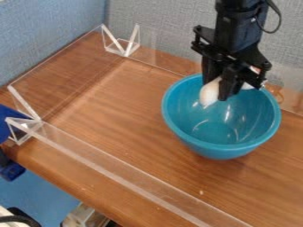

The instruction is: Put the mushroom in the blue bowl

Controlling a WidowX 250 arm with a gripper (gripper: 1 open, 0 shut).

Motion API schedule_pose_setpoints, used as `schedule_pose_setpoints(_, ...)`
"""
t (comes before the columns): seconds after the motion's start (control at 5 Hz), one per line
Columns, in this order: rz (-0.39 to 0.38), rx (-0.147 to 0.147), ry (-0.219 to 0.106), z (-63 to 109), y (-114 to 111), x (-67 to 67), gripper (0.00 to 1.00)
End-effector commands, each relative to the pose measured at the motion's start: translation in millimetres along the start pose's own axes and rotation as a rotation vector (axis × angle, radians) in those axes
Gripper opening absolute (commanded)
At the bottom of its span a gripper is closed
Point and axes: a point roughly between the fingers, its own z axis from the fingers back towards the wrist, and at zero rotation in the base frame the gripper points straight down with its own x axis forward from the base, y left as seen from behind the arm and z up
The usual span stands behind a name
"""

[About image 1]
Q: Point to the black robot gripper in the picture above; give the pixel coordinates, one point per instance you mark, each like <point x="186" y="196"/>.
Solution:
<point x="229" y="46"/>

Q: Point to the white brown-capped toy mushroom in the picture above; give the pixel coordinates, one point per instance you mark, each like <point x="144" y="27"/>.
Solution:
<point x="209" y="95"/>

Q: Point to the blue plastic bowl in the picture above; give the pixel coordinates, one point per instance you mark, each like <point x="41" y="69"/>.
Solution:
<point x="228" y="129"/>

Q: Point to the black white object bottom-left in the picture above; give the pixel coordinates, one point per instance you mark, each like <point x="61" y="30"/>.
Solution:
<point x="13" y="217"/>

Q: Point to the clear acrylic barrier wall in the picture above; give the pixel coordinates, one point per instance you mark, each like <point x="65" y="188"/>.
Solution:
<point x="93" y="136"/>

